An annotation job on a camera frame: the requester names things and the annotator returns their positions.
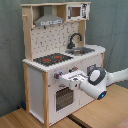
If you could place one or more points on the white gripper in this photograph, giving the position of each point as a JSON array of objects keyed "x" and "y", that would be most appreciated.
[{"x": 73, "y": 79}]

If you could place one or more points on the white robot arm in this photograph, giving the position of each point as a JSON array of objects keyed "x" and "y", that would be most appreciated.
[{"x": 93, "y": 84}]

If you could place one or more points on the wooden toy kitchen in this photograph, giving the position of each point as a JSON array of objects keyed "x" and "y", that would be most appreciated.
[{"x": 40, "y": 84}]

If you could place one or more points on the left red stove knob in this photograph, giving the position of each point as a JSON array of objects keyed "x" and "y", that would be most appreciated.
[{"x": 57, "y": 75}]

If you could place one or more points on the toy oven door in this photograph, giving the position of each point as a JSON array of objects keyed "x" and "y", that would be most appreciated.
[{"x": 64, "y": 98}]

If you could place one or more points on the grey toy sink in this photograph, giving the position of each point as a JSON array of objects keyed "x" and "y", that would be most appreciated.
[{"x": 79, "y": 51}]

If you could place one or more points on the black toy stovetop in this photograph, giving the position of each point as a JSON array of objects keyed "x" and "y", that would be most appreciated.
[{"x": 52, "y": 59}]

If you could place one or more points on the black toy faucet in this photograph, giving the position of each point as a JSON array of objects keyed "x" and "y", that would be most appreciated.
[{"x": 73, "y": 40}]

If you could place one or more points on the grey range hood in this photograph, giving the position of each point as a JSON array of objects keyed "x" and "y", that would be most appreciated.
[{"x": 48, "y": 18}]

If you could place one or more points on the white toy microwave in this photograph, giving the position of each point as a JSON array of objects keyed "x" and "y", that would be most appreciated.
[{"x": 77, "y": 11}]

